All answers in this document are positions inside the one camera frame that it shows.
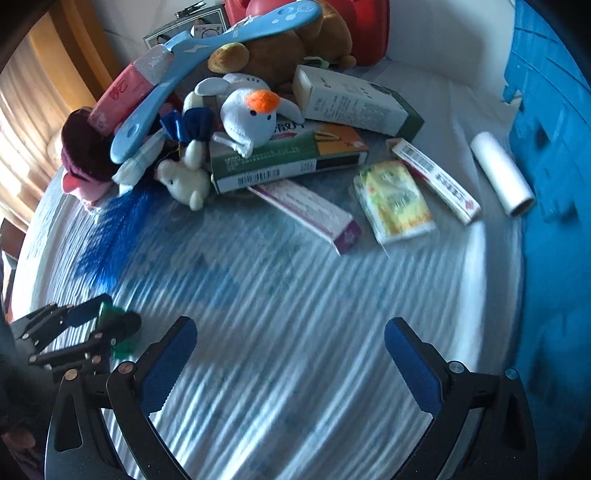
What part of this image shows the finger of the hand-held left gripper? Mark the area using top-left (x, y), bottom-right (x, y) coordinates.
top-left (28, 333), bottom-right (118, 370)
top-left (9, 295), bottom-right (114, 342)

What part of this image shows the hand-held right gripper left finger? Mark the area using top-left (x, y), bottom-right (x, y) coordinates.
top-left (45, 316), bottom-right (199, 480)

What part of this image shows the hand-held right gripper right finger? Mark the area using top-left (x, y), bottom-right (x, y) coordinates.
top-left (384, 316), bottom-right (539, 480)

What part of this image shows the small dark green object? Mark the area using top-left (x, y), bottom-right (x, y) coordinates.
top-left (99, 302), bottom-right (143, 358)

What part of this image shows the round desktop with striped cover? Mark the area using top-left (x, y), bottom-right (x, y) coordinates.
top-left (9, 60), bottom-right (532, 480)

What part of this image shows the white plastic packet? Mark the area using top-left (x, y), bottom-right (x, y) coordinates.
top-left (113, 138), bottom-right (164, 197)

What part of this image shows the small white bear plush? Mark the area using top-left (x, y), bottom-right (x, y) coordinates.
top-left (154, 138), bottom-right (213, 210)

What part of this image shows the maroon plush hat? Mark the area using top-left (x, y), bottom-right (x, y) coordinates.
top-left (61, 108), bottom-right (121, 183)

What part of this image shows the yellow-green tissue pack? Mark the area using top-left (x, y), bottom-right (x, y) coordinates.
top-left (353, 159), bottom-right (437, 245)

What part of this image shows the beige curtain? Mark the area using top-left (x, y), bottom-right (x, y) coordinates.
top-left (0, 28), bottom-right (75, 217)

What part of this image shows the white box with purple end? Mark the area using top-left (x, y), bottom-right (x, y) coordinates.
top-left (249, 179), bottom-right (362, 256)

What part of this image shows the silver cylinder can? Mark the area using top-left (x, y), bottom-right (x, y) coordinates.
top-left (470, 131), bottom-right (536, 217)

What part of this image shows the blue satin bow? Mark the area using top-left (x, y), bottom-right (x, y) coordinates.
top-left (161, 107), bottom-right (215, 144)

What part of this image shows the pink tissue pack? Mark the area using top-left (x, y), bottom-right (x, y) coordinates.
top-left (88, 46), bottom-right (174, 137)

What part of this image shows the green and orange medicine box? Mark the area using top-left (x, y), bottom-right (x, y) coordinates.
top-left (210, 117), bottom-right (370, 195)

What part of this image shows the white duck plush orange beak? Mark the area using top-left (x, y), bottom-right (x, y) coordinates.
top-left (194, 73), bottom-right (303, 158)

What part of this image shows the blue cloth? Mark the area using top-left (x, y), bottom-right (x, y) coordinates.
top-left (501, 0), bottom-right (591, 480)

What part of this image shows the white and green medicine box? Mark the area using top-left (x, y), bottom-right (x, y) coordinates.
top-left (292, 65), bottom-right (426, 139)

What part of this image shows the brown teddy bear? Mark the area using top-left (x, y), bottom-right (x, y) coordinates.
top-left (208, 0), bottom-right (357, 93)

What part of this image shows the dark metal box with clasp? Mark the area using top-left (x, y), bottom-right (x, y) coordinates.
top-left (143, 0), bottom-right (232, 49)

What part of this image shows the wooden door frame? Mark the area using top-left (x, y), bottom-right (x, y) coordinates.
top-left (0, 0), bottom-right (121, 112)

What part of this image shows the red handled bag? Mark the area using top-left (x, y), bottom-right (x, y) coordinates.
top-left (225, 0), bottom-right (391, 68)

